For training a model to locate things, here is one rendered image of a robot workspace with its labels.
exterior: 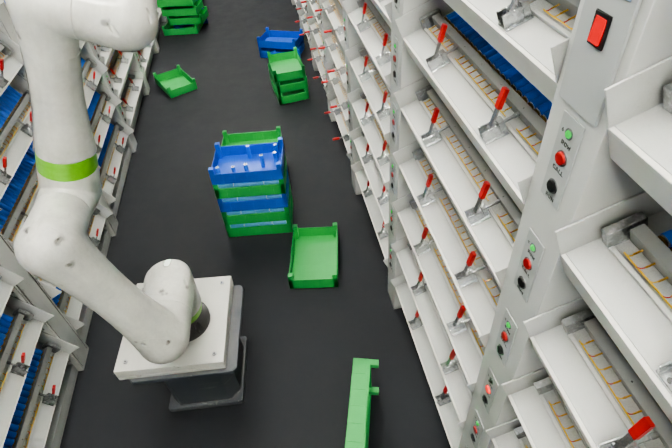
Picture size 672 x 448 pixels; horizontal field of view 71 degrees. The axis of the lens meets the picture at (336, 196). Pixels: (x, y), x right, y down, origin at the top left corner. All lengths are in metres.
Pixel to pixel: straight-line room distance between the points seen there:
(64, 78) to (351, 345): 1.29
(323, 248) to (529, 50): 1.59
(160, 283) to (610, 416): 1.07
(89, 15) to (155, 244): 1.58
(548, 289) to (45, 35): 0.89
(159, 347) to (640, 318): 1.03
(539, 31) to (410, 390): 1.31
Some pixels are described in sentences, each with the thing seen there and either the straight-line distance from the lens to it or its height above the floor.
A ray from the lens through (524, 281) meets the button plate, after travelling 0.77.
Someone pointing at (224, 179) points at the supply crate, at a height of 0.34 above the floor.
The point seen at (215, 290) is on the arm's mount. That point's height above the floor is 0.33.
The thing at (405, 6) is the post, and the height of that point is 1.17.
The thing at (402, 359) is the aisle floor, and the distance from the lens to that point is 1.80.
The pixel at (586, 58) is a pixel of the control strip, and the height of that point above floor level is 1.34.
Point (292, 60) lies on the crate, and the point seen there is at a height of 0.16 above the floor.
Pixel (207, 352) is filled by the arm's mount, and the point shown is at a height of 0.32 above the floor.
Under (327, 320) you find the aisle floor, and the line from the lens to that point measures 1.89.
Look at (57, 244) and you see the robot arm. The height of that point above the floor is 0.93.
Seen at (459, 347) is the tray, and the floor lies 0.53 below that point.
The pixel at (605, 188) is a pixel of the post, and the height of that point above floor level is 1.20.
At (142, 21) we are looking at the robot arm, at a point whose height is 1.28.
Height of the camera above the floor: 1.57
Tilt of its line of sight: 41 degrees down
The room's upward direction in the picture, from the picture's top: 5 degrees counter-clockwise
